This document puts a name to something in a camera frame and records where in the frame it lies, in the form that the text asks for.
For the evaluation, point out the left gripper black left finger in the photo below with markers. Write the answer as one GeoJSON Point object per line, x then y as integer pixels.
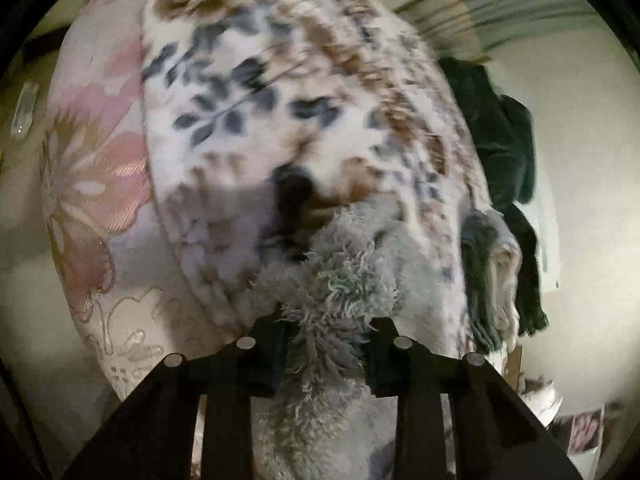
{"type": "Point", "coordinates": [191, 412]}

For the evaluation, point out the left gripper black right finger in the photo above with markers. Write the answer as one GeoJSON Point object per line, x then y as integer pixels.
{"type": "Point", "coordinates": [457, 419]}

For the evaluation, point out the grey fluffy pants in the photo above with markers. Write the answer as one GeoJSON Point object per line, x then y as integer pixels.
{"type": "Point", "coordinates": [324, 423]}

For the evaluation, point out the pink floral mattress sheet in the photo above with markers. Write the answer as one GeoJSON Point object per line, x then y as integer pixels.
{"type": "Point", "coordinates": [128, 298]}

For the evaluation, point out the white folded garment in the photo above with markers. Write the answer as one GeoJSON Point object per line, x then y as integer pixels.
{"type": "Point", "coordinates": [504, 263]}

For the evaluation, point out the dark teal folded garment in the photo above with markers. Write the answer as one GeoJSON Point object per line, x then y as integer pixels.
{"type": "Point", "coordinates": [476, 236]}

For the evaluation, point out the dark green folded quilt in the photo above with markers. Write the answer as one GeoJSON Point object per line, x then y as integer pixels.
{"type": "Point", "coordinates": [501, 129]}

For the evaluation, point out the floral bed blanket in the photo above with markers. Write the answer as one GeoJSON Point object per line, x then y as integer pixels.
{"type": "Point", "coordinates": [262, 117]}

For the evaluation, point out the green curtain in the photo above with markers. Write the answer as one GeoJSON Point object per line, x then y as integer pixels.
{"type": "Point", "coordinates": [471, 29]}

